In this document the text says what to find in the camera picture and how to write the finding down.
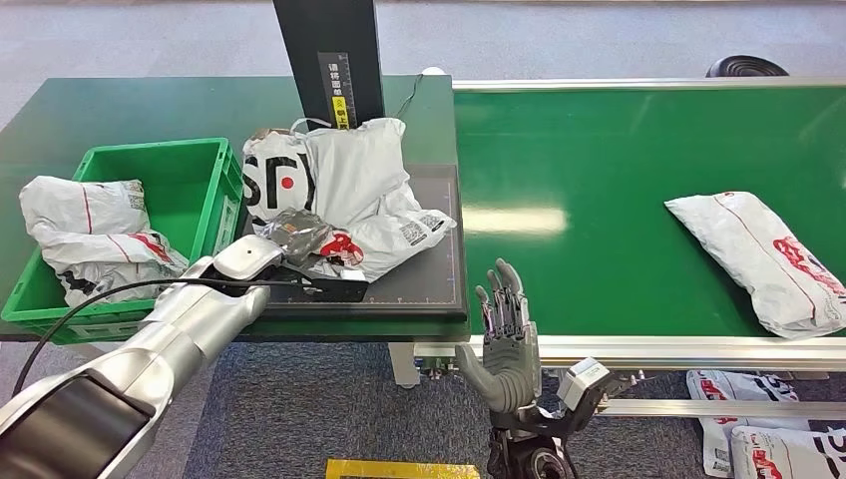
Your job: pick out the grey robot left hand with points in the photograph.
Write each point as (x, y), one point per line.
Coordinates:
(297, 235)

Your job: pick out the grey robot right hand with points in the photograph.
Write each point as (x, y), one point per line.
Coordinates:
(512, 377)

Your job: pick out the white plastic courier bag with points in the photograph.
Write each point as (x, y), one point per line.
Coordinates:
(73, 211)
(747, 251)
(720, 430)
(357, 165)
(786, 456)

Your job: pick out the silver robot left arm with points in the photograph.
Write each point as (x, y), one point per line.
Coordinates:
(172, 337)

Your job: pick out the black scanner platform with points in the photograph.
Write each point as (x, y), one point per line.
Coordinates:
(423, 278)

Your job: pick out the green plastic crate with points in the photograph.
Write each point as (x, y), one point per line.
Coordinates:
(178, 172)

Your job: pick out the yellow floor tape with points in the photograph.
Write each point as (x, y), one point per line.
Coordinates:
(403, 471)

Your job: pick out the yellow and black column label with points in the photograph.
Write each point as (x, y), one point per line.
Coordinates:
(340, 92)

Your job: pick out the black scanner column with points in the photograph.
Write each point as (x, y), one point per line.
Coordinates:
(310, 66)

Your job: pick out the dark green table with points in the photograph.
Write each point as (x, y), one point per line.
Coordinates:
(165, 106)

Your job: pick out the small white round object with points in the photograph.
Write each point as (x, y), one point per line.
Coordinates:
(434, 70)

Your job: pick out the black round ribbed stool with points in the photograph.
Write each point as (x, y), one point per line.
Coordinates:
(747, 66)

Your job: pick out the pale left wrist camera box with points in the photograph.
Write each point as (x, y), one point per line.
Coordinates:
(248, 256)

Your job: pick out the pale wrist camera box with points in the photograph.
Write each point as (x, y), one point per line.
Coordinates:
(583, 383)
(248, 256)

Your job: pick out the black left wrist camera bracket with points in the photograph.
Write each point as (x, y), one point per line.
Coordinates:
(330, 291)

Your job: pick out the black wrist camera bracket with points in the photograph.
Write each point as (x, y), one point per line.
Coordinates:
(575, 416)
(330, 291)

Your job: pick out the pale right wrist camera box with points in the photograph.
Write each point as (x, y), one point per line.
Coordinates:
(583, 383)

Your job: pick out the black right wrist camera bracket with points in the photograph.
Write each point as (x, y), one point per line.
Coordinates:
(575, 416)

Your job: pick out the green conveyor with aluminium frame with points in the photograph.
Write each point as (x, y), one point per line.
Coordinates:
(595, 165)

